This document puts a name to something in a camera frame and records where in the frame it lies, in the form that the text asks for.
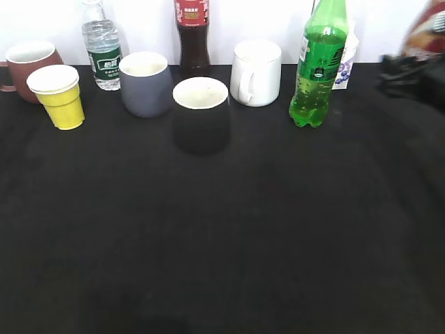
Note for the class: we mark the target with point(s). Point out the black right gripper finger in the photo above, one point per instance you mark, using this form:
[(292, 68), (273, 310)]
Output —
[(399, 75)]

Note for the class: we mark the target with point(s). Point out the brown nescafe coffee bottle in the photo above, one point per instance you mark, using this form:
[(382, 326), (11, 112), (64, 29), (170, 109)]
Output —
[(426, 37)]

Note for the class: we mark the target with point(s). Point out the dark red ceramic mug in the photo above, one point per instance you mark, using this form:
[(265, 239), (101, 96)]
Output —
[(23, 59)]

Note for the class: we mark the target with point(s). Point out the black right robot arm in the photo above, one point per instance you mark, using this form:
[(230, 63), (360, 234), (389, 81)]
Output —
[(431, 84)]

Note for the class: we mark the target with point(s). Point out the green sprite bottle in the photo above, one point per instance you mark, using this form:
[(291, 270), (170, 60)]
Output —
[(321, 50)]

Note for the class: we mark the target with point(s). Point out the white ceramic mug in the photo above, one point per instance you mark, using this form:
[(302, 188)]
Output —
[(256, 72)]

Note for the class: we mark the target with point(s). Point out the black ceramic mug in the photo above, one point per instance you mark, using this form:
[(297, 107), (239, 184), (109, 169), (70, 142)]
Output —
[(200, 115)]

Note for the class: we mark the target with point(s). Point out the grey ceramic mug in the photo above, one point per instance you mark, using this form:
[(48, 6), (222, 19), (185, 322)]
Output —
[(145, 84)]

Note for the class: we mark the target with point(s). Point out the white blueberry milk carton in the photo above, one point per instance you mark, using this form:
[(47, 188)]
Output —
[(347, 59)]

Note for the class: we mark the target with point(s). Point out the cola bottle red label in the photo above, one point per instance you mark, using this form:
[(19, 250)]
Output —
[(192, 20)]

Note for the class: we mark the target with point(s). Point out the clear water bottle green label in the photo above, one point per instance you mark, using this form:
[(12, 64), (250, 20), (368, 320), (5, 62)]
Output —
[(103, 46)]

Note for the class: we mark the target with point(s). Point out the yellow paper cup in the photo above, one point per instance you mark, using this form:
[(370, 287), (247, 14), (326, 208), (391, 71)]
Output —
[(57, 89)]

